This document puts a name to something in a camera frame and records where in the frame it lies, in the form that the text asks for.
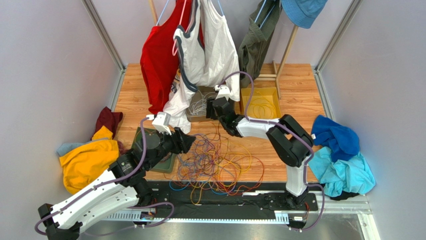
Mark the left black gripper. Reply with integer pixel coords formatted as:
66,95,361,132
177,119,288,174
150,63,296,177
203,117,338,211
146,126,197,170

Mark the white cable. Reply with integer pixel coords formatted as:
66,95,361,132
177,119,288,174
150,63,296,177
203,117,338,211
188,91,217,117

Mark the multicolour cable pile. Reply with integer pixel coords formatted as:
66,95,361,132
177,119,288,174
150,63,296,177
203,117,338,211
168,121,266,206

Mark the yellow cable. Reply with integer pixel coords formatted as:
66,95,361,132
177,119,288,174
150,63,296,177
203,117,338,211
246,94,278,120

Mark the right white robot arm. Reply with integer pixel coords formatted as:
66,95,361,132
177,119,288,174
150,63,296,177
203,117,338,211
206,97,314,198

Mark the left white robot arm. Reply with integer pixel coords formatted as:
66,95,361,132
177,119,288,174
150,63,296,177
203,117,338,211
34,127,196,240

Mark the green plastic tray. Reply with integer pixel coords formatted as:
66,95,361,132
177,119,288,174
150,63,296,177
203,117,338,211
131,127,176,174

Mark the yellow plastic tray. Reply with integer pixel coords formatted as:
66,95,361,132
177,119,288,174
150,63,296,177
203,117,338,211
247,87,283,119

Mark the white hanging tank top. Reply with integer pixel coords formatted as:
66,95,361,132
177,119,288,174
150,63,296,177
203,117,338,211
163,0,240,134

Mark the wooden clothes rack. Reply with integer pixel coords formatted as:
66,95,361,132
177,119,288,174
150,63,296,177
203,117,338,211
148,0,299,100

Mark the olive green hanging garment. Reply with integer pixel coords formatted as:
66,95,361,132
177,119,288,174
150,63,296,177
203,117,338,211
237,0,282,79

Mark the red hanging shirt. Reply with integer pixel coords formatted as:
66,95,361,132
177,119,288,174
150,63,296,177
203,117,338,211
140,0,192,114

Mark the yellow cloth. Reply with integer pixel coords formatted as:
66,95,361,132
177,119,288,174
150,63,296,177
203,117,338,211
59,141,117,195

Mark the grey blue cloth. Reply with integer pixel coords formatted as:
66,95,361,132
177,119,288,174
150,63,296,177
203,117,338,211
56,142,86,157

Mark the blue bucket hat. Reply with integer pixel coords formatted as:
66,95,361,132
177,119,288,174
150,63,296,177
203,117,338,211
280,0,328,29

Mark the dark blue towel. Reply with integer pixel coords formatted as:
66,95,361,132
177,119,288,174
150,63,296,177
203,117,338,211
311,115,360,163

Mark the cyan cloth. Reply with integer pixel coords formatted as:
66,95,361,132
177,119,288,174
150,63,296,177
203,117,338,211
308,146,377,198

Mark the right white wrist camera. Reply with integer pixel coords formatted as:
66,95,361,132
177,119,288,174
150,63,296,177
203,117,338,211
214,84,231,101

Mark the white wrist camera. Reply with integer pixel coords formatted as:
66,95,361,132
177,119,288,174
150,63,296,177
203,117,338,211
214,84,231,101
146,111,172,135

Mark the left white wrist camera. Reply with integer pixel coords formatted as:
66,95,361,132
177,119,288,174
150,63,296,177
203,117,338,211
146,111,172,135

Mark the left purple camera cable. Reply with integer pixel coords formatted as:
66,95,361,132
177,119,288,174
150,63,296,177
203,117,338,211
34,116,176,236

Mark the purple camera cable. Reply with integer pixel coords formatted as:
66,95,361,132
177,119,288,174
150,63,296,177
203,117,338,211
34,116,176,236
217,70,326,232

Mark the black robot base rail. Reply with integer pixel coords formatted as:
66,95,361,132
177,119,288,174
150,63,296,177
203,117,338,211
79,180,320,231

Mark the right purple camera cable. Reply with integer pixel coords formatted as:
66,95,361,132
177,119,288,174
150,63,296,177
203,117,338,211
217,70,326,232

